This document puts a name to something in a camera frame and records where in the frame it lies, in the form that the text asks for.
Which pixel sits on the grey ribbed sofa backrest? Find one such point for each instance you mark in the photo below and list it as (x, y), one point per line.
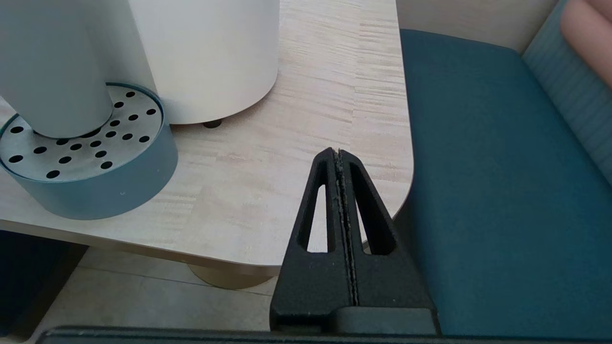
(573, 110)

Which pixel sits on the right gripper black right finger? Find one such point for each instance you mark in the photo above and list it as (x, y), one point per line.
(387, 282)

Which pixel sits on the pink bolster cushion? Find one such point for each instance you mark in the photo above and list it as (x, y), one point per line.
(593, 33)

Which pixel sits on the grey plastic cup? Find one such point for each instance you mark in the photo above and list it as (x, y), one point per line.
(48, 71)

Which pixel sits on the beige round table pedestal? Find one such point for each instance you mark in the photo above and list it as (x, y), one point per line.
(229, 277)

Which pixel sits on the dark blue seat cushion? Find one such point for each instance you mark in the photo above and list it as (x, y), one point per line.
(502, 191)

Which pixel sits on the round metal drip tray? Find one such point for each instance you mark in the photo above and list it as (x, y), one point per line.
(95, 196)

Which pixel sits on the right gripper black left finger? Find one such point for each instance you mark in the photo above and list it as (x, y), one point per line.
(311, 286)

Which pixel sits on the large white tea dispenser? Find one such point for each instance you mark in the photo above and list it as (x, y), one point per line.
(215, 57)

